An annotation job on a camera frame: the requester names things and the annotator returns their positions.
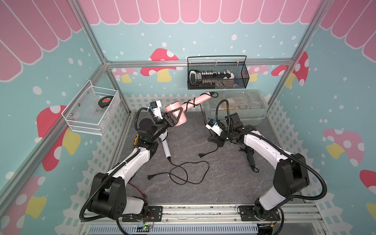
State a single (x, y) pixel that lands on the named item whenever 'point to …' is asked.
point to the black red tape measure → (105, 101)
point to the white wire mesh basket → (91, 109)
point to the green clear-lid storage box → (251, 104)
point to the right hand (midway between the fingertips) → (209, 139)
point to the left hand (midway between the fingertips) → (181, 111)
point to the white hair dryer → (163, 137)
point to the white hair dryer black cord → (152, 176)
